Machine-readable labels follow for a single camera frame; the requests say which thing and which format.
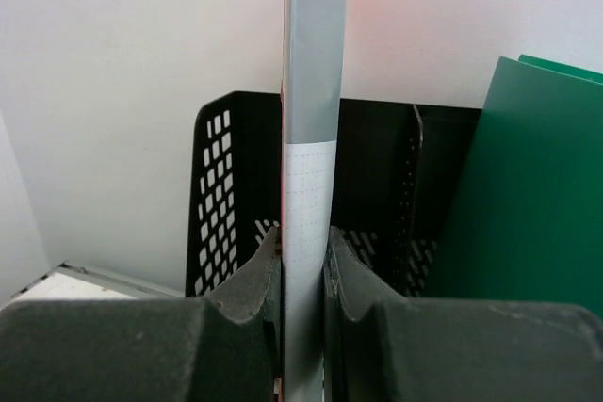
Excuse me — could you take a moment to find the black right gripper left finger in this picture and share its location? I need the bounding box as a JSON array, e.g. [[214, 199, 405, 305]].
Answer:
[[1, 228, 282, 401]]

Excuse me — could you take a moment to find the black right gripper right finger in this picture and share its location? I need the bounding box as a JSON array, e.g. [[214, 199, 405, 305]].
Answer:
[[323, 229, 602, 401]]

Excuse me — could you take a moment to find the green plastic folder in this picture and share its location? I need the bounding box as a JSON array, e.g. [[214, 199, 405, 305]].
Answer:
[[424, 55, 602, 314]]

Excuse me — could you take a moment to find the red plastic folder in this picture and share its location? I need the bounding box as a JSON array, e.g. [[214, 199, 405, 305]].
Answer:
[[281, 0, 347, 401]]

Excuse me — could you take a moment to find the black file organizer rack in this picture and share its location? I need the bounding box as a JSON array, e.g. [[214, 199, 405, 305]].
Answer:
[[185, 91, 481, 297]]

